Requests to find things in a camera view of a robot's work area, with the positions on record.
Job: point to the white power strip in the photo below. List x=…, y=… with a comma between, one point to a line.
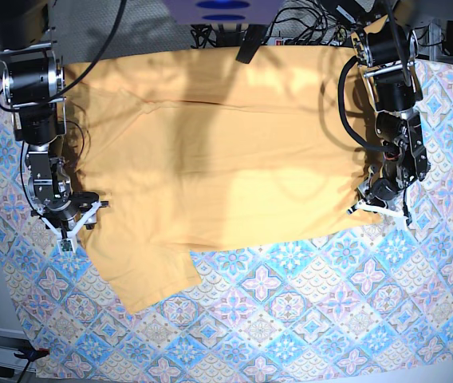
x=278, y=41

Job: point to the yellow T-shirt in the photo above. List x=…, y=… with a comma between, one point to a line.
x=195, y=151

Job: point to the black clamp at table edge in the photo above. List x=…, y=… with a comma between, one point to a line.
x=253, y=39

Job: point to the purple base camera mount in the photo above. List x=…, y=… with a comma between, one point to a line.
x=193, y=12

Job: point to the patterned blue tile tablecloth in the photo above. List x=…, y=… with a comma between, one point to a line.
x=368, y=299

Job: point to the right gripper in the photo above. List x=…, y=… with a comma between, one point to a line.
x=66, y=221

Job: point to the orange black clamp bottom left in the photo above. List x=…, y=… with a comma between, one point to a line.
x=31, y=354

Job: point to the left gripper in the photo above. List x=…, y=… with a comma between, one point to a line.
x=381, y=197

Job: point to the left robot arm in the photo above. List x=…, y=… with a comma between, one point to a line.
x=387, y=62

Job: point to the white aluminium rail box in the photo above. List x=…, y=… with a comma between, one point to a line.
x=10, y=342

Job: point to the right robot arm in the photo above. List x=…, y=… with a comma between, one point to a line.
x=33, y=85

